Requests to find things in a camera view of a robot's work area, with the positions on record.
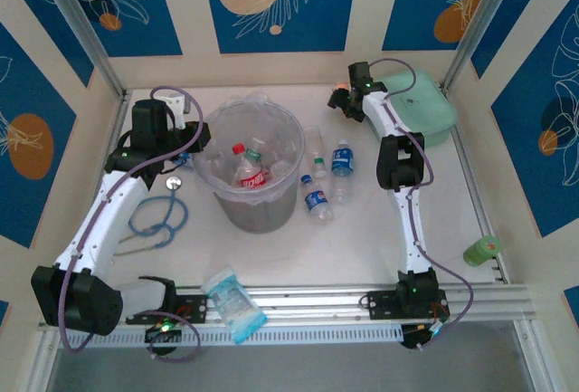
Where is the clear bottle green band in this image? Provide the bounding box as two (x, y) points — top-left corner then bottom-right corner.
(306, 127), (328, 180)

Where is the blue label bottle white cap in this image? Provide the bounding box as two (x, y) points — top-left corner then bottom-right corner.
(331, 139), (355, 206)

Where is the Coca-Cola bottle red cap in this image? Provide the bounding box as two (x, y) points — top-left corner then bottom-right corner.
(233, 142), (269, 190)

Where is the grey trash bin with liner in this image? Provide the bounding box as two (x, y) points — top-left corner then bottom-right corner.
(193, 99), (307, 234)

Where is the Pepsi bottle blue cap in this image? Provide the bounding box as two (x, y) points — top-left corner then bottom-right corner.
(300, 174), (336, 225)

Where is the clear plastic bin liner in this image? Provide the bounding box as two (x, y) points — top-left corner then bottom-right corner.
(193, 90), (307, 207)

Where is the small blue white box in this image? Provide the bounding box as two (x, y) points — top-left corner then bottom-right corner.
(169, 151), (195, 170)

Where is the blue stethoscope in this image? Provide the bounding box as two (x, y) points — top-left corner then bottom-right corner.
(112, 176), (190, 257)

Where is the mint green zip case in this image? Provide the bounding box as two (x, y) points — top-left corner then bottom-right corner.
(370, 69), (458, 148)

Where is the blue wet wipes packet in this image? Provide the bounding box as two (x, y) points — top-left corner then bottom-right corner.
(200, 266), (268, 346)

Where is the green tape roll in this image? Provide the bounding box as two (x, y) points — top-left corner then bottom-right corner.
(461, 234), (503, 269)

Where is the black left controller board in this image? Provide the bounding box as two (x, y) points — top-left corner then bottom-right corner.
(143, 322), (183, 344)

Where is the black controller board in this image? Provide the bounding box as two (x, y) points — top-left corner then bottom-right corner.
(400, 321), (449, 350)
(143, 322), (183, 344)

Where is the black right controller board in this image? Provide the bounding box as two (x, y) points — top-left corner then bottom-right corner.
(400, 321), (449, 350)

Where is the aluminium table side rail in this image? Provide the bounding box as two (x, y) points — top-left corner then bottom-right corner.
(450, 129), (512, 284)
(106, 91), (133, 171)

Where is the aluminium frame post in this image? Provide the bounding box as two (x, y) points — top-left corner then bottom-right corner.
(439, 0), (528, 91)
(33, 0), (128, 100)

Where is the aluminium front rail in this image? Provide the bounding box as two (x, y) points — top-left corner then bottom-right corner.
(38, 282), (537, 323)

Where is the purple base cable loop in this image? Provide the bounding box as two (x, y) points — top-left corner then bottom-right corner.
(147, 310), (203, 363)

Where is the white slotted cable duct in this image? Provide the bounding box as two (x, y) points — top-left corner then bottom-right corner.
(67, 322), (403, 349)

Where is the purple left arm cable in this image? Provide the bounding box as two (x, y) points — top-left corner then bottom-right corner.
(58, 86), (204, 353)

